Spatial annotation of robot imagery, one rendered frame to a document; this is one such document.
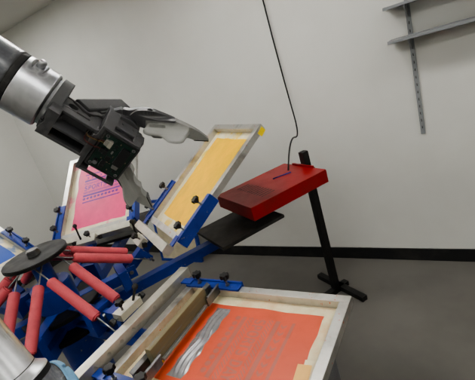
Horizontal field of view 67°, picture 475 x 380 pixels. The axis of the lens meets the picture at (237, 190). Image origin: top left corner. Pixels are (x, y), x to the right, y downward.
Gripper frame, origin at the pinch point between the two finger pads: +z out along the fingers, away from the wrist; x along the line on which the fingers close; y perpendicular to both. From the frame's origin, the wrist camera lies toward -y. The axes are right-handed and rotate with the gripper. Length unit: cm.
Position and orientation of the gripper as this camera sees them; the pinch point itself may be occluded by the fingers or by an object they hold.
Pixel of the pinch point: (179, 173)
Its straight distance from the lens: 57.7
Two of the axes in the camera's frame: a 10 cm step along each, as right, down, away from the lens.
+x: 6.4, -6.8, -3.5
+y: 1.4, 5.5, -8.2
